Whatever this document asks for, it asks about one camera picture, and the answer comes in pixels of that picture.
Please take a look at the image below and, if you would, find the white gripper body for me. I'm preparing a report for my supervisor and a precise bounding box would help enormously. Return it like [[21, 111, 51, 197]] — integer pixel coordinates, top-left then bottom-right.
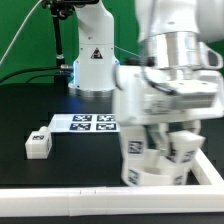
[[112, 65, 224, 126]]

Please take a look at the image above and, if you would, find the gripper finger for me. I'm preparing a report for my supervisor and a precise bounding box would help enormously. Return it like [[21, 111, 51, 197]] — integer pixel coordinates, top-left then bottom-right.
[[148, 123, 169, 154], [182, 120, 201, 134]]

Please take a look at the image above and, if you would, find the white round stool seat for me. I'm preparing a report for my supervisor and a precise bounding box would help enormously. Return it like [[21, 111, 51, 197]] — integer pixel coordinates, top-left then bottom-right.
[[121, 150, 190, 187]]

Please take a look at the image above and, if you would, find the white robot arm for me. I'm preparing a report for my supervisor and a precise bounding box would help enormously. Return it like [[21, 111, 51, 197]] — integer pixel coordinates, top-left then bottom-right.
[[69, 0, 224, 153]]

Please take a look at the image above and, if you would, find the white L-shaped fence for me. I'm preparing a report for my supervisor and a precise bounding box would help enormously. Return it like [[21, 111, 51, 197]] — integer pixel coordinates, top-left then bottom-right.
[[0, 151, 224, 217]]

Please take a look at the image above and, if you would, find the white marker sheet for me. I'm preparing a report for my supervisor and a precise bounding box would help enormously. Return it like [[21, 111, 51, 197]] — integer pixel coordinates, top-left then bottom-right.
[[48, 114, 119, 133]]

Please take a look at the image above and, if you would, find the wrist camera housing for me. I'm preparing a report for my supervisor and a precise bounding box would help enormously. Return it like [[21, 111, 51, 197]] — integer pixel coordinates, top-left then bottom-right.
[[199, 42, 223, 70]]

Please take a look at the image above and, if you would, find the black cable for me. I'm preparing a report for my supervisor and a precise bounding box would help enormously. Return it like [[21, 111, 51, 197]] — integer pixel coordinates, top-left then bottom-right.
[[0, 65, 73, 85]]

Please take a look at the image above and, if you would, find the black camera stand pole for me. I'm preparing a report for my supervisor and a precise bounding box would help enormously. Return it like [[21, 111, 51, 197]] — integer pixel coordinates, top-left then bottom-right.
[[41, 0, 99, 85]]

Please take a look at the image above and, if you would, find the white cable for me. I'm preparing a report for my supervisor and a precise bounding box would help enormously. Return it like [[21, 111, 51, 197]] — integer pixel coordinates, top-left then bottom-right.
[[0, 0, 43, 66]]

